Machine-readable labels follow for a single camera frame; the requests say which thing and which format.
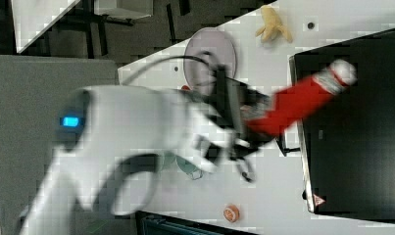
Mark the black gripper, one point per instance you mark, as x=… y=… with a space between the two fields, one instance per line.
x=236 y=102

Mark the red ketchup bottle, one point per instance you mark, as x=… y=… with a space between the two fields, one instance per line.
x=300 y=100

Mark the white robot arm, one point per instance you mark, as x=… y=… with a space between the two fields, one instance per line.
x=111 y=141

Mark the small red strawberry toy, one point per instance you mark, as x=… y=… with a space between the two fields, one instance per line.
x=185 y=87

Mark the round lilac plate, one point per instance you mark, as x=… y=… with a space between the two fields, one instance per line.
x=214 y=47

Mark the peeled banana toy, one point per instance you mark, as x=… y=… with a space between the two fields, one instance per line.
x=272 y=26

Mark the green colander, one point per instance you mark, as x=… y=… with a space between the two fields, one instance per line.
x=169 y=159

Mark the orange slice toy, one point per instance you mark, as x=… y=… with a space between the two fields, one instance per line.
x=231 y=213

